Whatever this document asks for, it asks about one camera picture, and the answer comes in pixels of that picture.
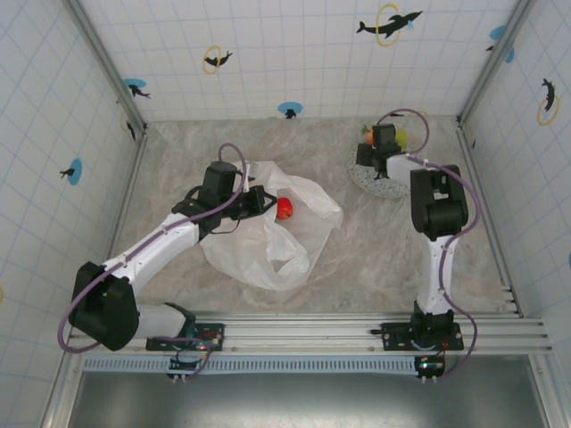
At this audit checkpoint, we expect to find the seal yellow ring sticker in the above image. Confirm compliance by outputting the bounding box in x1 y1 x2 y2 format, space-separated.
203 45 234 75

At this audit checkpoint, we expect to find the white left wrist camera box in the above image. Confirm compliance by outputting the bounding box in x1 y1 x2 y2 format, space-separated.
243 162 261 193

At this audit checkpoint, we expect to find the blue oval fish sticker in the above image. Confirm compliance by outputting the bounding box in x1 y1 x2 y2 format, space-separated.
59 158 84 186

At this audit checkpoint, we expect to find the speckled white plate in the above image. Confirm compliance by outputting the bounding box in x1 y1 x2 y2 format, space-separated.
347 149 414 200

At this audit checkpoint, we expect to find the upright dolphin ring sticker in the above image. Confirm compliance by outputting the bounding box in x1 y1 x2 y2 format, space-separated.
537 78 561 127

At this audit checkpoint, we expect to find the large dolphin ring sticker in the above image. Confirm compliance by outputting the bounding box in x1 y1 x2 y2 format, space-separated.
355 3 424 48

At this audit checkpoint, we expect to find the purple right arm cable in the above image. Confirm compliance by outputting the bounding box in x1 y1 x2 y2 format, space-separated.
374 109 481 383

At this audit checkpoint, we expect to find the aluminium corner post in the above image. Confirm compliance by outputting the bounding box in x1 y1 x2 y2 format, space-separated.
458 0 536 124
62 0 148 135

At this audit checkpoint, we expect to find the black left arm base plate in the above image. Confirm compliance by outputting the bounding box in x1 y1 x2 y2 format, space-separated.
145 323 226 352

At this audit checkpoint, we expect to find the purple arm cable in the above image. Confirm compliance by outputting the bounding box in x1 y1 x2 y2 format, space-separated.
374 109 481 383
59 143 249 380

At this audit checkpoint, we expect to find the grey metal panel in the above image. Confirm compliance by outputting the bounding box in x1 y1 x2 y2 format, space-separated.
70 372 548 428

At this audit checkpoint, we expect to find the controller circuit board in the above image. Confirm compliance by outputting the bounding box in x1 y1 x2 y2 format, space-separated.
414 354 446 380
167 341 211 380

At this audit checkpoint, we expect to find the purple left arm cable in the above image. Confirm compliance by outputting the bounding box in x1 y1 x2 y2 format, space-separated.
59 143 249 380

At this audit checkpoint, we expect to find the aluminium right corner post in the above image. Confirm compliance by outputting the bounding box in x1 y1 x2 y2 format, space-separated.
458 0 536 124

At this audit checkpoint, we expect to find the left controller circuit board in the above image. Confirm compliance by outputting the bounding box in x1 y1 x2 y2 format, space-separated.
167 341 211 380

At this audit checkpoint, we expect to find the aluminium mounting rail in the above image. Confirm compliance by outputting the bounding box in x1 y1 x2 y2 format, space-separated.
65 311 553 357

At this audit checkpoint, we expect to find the white plastic bag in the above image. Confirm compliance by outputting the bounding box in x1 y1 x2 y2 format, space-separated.
199 160 344 292

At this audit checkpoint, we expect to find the aluminium left corner post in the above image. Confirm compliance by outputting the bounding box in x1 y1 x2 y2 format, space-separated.
62 0 148 135

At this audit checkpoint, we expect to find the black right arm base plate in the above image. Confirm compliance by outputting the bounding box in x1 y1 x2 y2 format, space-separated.
381 321 464 352

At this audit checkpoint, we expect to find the right controller circuit board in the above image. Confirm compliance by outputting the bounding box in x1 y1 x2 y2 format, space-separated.
414 354 446 380

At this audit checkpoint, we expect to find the white slotted cable duct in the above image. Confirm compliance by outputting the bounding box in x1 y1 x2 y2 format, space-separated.
82 355 423 375

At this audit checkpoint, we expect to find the shark blue circle sticker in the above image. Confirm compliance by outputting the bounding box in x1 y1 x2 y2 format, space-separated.
123 78 152 100

